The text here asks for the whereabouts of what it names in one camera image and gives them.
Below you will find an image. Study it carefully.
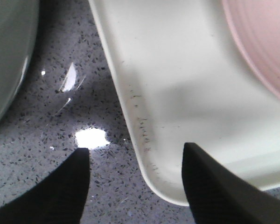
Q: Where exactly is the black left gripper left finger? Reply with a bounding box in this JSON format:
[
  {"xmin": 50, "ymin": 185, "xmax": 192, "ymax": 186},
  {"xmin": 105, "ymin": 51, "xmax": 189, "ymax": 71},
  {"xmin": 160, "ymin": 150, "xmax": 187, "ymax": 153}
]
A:
[{"xmin": 0, "ymin": 148, "xmax": 90, "ymax": 224}]

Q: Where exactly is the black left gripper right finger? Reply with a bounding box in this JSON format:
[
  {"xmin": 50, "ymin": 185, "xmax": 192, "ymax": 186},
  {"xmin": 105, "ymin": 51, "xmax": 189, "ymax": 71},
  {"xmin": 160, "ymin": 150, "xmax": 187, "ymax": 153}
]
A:
[{"xmin": 182, "ymin": 143, "xmax": 280, "ymax": 224}]

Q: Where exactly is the cream bear serving tray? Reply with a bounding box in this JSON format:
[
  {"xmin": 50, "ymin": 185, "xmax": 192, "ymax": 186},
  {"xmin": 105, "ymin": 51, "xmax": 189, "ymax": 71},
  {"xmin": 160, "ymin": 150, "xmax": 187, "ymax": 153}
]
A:
[{"xmin": 90, "ymin": 0, "xmax": 280, "ymax": 206}]

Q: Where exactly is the pink round plate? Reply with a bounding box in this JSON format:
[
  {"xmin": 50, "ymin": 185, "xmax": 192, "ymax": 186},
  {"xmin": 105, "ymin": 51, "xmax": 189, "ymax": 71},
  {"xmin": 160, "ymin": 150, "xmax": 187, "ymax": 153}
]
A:
[{"xmin": 222, "ymin": 0, "xmax": 280, "ymax": 100}]

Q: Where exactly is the green electric cooking pot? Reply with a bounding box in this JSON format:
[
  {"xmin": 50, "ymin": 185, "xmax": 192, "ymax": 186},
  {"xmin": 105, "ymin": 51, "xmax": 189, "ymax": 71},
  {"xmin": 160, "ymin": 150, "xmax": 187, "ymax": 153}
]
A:
[{"xmin": 0, "ymin": 0, "xmax": 40, "ymax": 120}]

